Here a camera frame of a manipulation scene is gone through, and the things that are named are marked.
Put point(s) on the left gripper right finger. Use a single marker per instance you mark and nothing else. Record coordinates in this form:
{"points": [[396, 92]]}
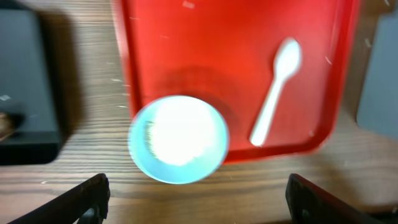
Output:
{"points": [[309, 203]]}

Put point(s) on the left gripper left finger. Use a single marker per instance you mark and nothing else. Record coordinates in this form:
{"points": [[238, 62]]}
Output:
{"points": [[85, 203]]}

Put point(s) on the grey dishwasher rack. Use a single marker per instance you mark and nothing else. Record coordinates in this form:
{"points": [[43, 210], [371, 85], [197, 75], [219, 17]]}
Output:
{"points": [[377, 109]]}

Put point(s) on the blue bowl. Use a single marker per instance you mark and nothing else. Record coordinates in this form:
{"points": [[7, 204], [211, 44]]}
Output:
{"points": [[194, 171]]}

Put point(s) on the black plastic tray bin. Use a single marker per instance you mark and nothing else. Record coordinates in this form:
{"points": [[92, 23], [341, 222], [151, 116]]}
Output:
{"points": [[27, 90]]}

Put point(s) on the white rice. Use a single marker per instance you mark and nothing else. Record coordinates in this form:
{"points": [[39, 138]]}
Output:
{"points": [[180, 130]]}

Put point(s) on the white plastic spoon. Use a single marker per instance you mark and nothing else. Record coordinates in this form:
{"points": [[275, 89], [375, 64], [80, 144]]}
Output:
{"points": [[287, 62]]}

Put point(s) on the red serving tray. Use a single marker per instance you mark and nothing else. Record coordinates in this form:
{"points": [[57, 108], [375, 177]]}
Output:
{"points": [[222, 52]]}

